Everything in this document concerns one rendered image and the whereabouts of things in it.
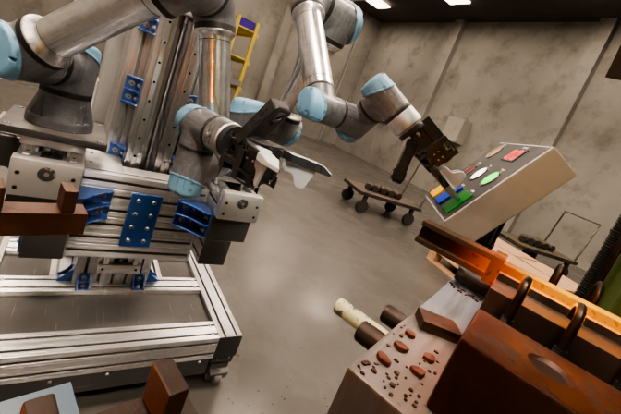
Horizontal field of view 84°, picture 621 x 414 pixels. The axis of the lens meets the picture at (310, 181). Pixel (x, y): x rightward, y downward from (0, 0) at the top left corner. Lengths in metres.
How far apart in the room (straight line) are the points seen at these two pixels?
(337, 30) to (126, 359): 1.21
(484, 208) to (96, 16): 0.91
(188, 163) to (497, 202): 0.68
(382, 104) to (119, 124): 0.84
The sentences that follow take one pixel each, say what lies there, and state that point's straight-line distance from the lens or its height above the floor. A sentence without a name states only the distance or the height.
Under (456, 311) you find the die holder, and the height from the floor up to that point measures 0.91.
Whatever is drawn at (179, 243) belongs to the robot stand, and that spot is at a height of 0.52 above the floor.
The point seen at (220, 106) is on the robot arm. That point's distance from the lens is 0.87.
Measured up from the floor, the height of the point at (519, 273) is 1.01.
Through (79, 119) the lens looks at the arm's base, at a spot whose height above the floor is 0.85.
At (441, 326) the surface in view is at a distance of 0.43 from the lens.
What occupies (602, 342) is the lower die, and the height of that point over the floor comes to 0.99.
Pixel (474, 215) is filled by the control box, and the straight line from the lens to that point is 0.88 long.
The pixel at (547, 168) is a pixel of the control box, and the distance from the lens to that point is 0.90.
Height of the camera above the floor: 1.10
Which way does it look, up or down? 11 degrees down
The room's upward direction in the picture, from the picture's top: 21 degrees clockwise
